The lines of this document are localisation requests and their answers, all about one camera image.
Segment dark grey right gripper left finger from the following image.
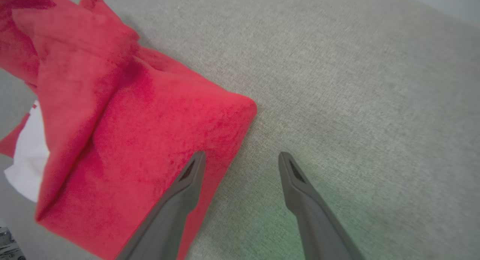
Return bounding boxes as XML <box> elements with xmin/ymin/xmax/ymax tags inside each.
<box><xmin>115</xmin><ymin>151</ymin><xmax>207</xmax><ymax>260</ymax></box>

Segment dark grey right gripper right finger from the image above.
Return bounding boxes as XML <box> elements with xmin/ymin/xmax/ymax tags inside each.
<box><xmin>279</xmin><ymin>152</ymin><xmax>365</xmax><ymax>260</ymax></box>

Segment red and white sports garment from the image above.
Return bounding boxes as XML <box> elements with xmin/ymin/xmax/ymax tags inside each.
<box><xmin>0</xmin><ymin>0</ymin><xmax>258</xmax><ymax>260</ymax></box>

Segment grey fabric sofa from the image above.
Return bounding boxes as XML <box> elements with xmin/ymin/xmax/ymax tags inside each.
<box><xmin>0</xmin><ymin>0</ymin><xmax>480</xmax><ymax>260</ymax></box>

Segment grey metal part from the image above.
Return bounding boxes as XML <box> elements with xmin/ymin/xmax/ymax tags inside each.
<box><xmin>0</xmin><ymin>226</ymin><xmax>26</xmax><ymax>260</ymax></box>

